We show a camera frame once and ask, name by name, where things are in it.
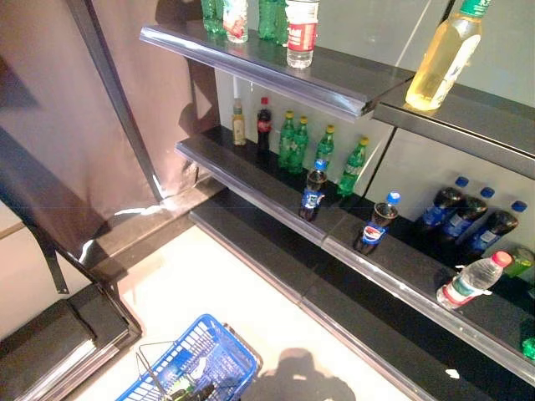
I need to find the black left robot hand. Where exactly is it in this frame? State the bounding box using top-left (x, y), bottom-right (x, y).
top-left (166, 380), bottom-right (217, 401)

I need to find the blue plastic shopping basket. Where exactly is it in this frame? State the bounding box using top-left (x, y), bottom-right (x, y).
top-left (115, 313), bottom-right (262, 401)

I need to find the Pepsi bottle blue cap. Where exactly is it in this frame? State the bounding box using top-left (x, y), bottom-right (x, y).
top-left (352, 190), bottom-right (402, 256)
top-left (413, 176), bottom-right (470, 241)
top-left (461, 200), bottom-right (529, 262)
top-left (438, 186), bottom-right (497, 251)

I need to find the green drink can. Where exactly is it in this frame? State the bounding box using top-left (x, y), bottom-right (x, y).
top-left (502, 246), bottom-right (535, 280)

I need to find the drink bottle pink white label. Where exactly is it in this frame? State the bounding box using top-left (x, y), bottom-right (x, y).
top-left (222, 0), bottom-right (250, 44)

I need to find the low black display shelf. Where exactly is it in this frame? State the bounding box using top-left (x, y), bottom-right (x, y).
top-left (0, 282), bottom-right (144, 401)

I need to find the dark stone plinth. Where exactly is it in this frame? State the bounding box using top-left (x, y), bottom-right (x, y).
top-left (81, 177), bottom-right (229, 279)

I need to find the Pepsi bottle patterned blue label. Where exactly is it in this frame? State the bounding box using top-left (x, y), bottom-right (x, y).
top-left (298, 158), bottom-right (329, 222)

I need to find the small yellow tea bottle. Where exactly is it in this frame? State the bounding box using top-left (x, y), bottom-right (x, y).
top-left (232, 98), bottom-right (248, 147)

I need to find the Coca-Cola bottle red cap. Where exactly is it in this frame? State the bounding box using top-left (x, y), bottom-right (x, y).
top-left (256, 96), bottom-right (274, 152)

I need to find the clear water bottle red cap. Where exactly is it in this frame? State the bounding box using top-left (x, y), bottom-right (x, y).
top-left (436, 250), bottom-right (514, 310)

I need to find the brown glossy side panel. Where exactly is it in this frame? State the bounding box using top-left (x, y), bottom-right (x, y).
top-left (0, 0), bottom-right (218, 260)

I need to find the water bottle red label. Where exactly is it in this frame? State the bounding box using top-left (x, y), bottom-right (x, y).
top-left (285, 0), bottom-right (320, 69)

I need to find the green soda bottle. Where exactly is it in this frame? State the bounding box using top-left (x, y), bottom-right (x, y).
top-left (200, 0), bottom-right (227, 35)
top-left (257, 0), bottom-right (289, 45)

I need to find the large yellow tea bottle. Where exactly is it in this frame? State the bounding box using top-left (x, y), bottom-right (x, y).
top-left (404, 0), bottom-right (491, 112)

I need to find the black shelf board clear rail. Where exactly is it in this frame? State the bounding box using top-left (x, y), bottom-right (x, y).
top-left (298, 250), bottom-right (535, 401)
top-left (139, 21), bottom-right (415, 123)
top-left (188, 190), bottom-right (327, 305)
top-left (174, 124), bottom-right (364, 248)
top-left (322, 195), bottom-right (535, 388)

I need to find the black metal bracket strip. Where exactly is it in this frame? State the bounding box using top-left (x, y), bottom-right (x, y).
top-left (27, 225), bottom-right (71, 296)

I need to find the black metal frame post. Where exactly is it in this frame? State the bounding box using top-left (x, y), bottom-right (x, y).
top-left (65, 0), bottom-right (166, 205)

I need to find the black shelf board without rail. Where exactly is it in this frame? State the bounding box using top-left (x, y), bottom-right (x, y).
top-left (370, 79), bottom-right (535, 181)

